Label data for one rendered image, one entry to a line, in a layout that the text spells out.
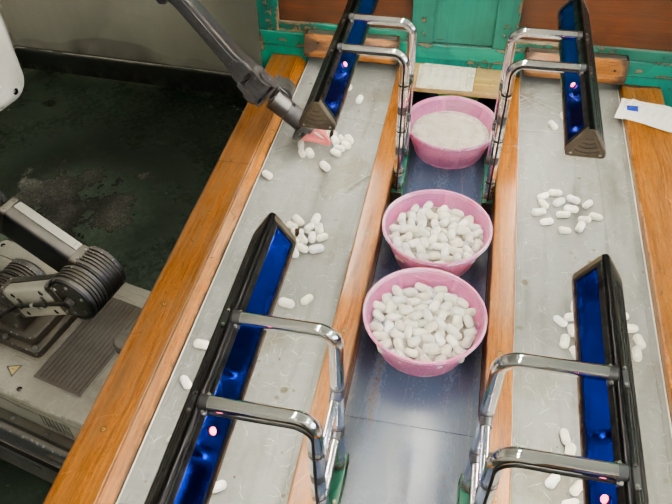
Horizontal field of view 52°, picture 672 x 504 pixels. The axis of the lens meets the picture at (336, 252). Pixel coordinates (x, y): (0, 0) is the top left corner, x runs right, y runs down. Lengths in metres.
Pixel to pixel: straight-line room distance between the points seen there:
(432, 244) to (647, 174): 0.62
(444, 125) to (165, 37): 1.88
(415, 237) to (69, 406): 0.94
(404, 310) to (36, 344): 0.96
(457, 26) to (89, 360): 1.43
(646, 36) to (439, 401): 1.30
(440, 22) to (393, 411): 1.25
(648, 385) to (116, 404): 1.05
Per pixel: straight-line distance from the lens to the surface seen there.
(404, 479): 1.40
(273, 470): 1.34
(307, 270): 1.62
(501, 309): 1.55
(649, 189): 1.95
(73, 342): 1.95
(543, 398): 1.46
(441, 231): 1.74
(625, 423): 1.01
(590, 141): 1.50
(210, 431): 0.98
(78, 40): 3.89
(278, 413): 0.95
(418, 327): 1.53
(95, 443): 1.41
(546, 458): 0.94
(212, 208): 1.77
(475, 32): 2.26
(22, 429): 2.00
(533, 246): 1.73
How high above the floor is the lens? 1.92
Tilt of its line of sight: 45 degrees down
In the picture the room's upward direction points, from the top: 1 degrees counter-clockwise
